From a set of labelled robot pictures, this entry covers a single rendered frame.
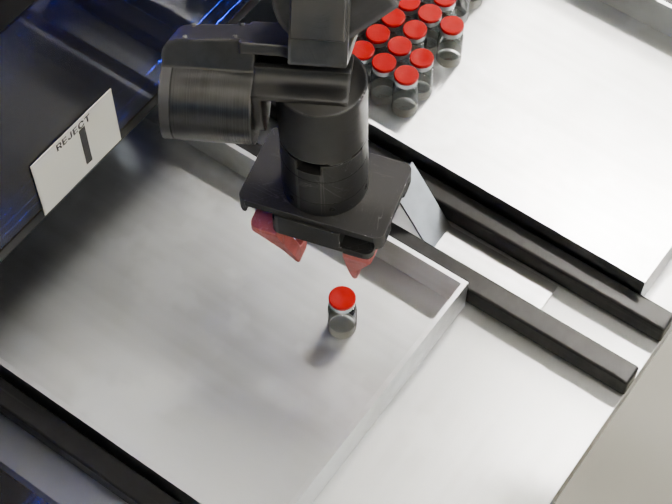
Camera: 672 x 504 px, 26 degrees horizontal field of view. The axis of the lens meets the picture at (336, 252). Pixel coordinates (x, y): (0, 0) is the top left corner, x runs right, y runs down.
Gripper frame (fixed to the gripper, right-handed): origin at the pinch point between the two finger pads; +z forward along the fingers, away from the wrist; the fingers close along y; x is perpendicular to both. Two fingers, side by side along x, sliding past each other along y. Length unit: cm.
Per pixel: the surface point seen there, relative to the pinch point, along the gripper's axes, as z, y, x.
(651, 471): 98, -30, -41
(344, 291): 5.3, -0.9, -0.6
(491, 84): 9.7, -4.6, -27.2
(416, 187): 5.6, -2.8, -11.8
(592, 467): 98, -22, -39
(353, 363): 9.9, -2.7, 2.5
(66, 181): -2.8, 19.4, 2.0
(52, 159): -6.3, 19.5, 2.7
